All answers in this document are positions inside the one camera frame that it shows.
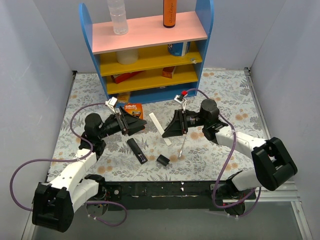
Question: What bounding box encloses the black remote control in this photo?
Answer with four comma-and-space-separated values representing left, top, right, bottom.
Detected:
127, 138, 148, 165

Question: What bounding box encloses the clear handle screwdriver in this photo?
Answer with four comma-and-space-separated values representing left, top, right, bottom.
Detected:
178, 134, 187, 159

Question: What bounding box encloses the black battery cover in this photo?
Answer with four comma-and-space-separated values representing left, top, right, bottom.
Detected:
156, 154, 170, 167

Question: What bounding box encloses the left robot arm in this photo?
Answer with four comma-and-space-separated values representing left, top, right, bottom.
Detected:
32, 107, 147, 233

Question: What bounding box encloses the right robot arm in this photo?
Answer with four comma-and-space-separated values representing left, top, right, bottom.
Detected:
162, 99, 298, 199

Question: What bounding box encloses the orange razor box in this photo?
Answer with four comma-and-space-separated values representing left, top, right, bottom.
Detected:
124, 103, 144, 120

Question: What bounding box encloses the yellow packet on shelf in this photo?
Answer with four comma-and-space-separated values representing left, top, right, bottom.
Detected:
117, 92, 131, 104

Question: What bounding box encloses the floral table mat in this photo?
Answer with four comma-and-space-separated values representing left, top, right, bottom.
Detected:
47, 68, 278, 182

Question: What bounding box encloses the red box on shelf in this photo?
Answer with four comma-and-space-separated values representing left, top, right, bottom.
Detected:
110, 70, 144, 84

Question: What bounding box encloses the orange box on shelf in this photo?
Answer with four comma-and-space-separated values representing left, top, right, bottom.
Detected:
162, 66, 177, 79

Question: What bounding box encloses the blue shelf unit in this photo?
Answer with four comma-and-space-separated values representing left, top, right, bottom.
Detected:
78, 0, 215, 104

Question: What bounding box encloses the white cup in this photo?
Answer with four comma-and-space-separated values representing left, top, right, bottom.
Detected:
116, 48, 139, 65

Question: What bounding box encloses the blue white can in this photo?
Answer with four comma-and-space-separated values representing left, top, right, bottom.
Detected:
167, 41, 191, 57

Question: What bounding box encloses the clear plastic bottle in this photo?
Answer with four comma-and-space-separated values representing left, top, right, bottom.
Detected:
107, 0, 129, 35

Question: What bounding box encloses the orange cologne bottle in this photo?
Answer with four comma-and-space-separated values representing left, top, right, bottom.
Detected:
163, 0, 177, 28

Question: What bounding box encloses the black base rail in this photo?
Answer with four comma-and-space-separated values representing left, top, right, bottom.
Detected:
44, 174, 286, 213

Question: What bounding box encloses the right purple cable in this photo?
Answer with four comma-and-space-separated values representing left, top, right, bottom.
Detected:
182, 87, 262, 218

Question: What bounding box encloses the purple cable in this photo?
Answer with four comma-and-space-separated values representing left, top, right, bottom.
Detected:
9, 102, 128, 227
182, 87, 262, 218

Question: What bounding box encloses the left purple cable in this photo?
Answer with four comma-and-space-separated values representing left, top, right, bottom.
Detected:
9, 102, 128, 227

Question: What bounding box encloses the aluminium frame rail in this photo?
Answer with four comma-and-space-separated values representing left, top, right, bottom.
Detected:
259, 181, 313, 240

